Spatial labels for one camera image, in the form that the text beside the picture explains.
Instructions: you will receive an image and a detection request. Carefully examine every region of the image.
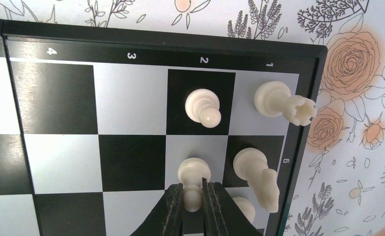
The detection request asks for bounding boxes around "white rook corner piece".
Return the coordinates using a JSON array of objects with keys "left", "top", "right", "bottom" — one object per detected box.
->
[{"left": 254, "top": 81, "right": 317, "bottom": 126}]

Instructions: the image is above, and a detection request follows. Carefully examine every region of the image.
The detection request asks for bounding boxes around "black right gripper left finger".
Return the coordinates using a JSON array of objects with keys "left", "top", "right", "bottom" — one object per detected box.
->
[{"left": 132, "top": 183, "right": 183, "bottom": 236}]

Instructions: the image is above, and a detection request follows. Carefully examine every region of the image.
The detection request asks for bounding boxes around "white chess piece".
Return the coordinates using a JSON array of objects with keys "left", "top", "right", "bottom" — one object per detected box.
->
[
  {"left": 233, "top": 197, "right": 256, "bottom": 223},
  {"left": 233, "top": 147, "right": 280, "bottom": 213}
]

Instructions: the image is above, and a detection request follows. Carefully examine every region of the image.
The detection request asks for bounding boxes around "floral table mat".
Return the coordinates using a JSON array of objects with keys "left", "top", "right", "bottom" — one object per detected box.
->
[{"left": 0, "top": 0, "right": 385, "bottom": 236}]

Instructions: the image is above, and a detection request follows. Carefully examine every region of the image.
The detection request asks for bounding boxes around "black white chessboard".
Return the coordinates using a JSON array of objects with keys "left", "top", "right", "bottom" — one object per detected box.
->
[{"left": 0, "top": 20, "right": 327, "bottom": 236}]

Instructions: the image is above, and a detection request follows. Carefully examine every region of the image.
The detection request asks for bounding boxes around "white pawn rook file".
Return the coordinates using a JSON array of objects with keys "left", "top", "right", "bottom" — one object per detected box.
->
[{"left": 184, "top": 88, "right": 221, "bottom": 128}]

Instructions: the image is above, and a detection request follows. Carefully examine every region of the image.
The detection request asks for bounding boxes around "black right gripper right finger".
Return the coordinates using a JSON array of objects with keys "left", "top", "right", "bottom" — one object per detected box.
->
[{"left": 202, "top": 178, "right": 262, "bottom": 236}]

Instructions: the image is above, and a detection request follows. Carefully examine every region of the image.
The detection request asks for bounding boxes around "white pawn knight file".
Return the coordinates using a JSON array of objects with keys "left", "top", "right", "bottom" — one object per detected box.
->
[{"left": 178, "top": 157, "right": 211, "bottom": 212}]

